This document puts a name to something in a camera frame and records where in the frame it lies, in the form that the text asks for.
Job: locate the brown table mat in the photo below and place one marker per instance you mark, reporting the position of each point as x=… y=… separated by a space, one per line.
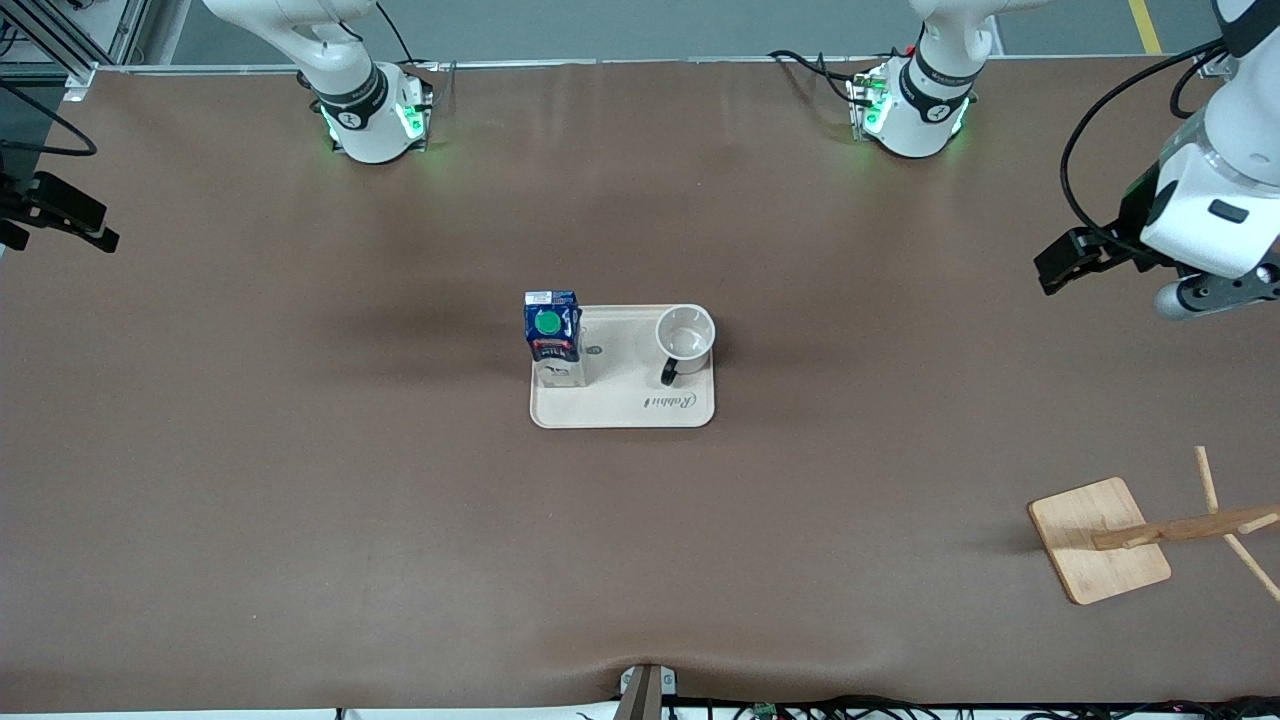
x=640 y=550

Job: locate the small green circuit board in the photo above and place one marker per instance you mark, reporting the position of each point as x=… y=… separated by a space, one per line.
x=766 y=710

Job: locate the blue milk carton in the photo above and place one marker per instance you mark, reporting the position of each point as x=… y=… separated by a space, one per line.
x=553 y=340

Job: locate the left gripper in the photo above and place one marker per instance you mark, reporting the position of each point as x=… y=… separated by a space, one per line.
x=1128 y=226

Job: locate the metal table edge bracket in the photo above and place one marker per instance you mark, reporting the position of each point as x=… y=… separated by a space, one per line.
x=646 y=692

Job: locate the beige rabbit print tray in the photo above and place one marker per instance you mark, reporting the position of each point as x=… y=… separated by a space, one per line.
x=625 y=400

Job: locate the white smiley face cup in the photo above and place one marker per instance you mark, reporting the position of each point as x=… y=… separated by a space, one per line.
x=685 y=340

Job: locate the aluminium frame strut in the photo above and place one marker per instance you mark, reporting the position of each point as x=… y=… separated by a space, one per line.
x=70 y=40
x=1215 y=65

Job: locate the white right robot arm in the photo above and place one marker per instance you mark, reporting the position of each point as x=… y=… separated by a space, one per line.
x=350 y=90

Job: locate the wooden mug stand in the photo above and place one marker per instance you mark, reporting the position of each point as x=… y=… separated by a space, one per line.
x=1095 y=550

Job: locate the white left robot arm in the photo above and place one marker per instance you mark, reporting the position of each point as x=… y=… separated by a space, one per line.
x=920 y=110

